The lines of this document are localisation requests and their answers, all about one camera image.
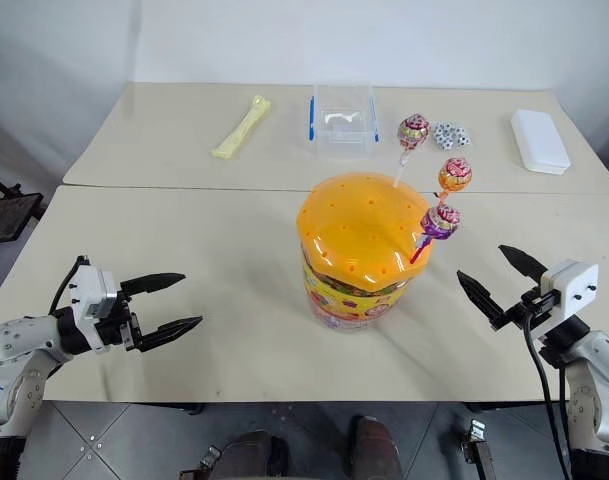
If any white-stick lollipop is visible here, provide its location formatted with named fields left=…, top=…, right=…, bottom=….
left=392, top=113, right=432, bottom=190

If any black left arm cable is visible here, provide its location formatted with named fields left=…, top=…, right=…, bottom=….
left=48, top=254, right=88, bottom=317

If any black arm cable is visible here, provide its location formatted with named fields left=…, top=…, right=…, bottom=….
left=522, top=308, right=571, bottom=480
left=48, top=254, right=88, bottom=317

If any orange perforated jar lid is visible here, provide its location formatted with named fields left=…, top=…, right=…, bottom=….
left=296, top=172, right=433, bottom=292

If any colourful printed lollipop jar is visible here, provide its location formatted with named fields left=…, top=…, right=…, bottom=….
left=301, top=252, right=416, bottom=334

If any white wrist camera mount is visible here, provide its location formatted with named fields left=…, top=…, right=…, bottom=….
left=67, top=263, right=121, bottom=355
left=526, top=258, right=600, bottom=342

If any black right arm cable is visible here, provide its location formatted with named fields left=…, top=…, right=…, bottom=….
left=522, top=308, right=571, bottom=480

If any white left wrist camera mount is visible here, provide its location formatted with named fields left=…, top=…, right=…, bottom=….
left=67, top=263, right=121, bottom=355

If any football-pattern candy pile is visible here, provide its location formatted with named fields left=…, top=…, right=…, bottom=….
left=431, top=120, right=472, bottom=152

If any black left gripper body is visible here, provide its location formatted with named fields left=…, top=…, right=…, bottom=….
left=94, top=293, right=146, bottom=354

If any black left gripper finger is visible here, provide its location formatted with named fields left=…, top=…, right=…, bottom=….
left=119, top=272, right=188, bottom=301
left=138, top=315, right=205, bottom=352

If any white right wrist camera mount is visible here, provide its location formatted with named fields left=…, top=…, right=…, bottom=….
left=526, top=258, right=600, bottom=342

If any purple red-stick lollipop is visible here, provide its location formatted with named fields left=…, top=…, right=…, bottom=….
left=409, top=201, right=462, bottom=265

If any clear box with blue latches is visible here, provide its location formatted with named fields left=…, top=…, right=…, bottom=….
left=305, top=81, right=382, bottom=160

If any pale yellow bone toy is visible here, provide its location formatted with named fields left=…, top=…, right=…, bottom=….
left=211, top=94, right=273, bottom=162

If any black metal stand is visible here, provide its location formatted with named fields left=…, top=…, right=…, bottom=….
left=0, top=168, right=44, bottom=247

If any orange-stick lollipop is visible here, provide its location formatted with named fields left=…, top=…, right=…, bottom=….
left=433, top=156, right=474, bottom=202

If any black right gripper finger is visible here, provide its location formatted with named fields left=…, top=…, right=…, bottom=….
left=456, top=270, right=506, bottom=322
left=498, top=244, right=549, bottom=290

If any metal bracket with black strap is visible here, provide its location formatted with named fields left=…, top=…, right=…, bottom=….
left=177, top=444, right=223, bottom=480
left=460, top=418, right=498, bottom=480

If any white rectangular plastic box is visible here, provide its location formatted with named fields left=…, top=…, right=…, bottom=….
left=509, top=109, right=572, bottom=177

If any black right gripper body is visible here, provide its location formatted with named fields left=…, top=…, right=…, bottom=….
left=487, top=286, right=561, bottom=333

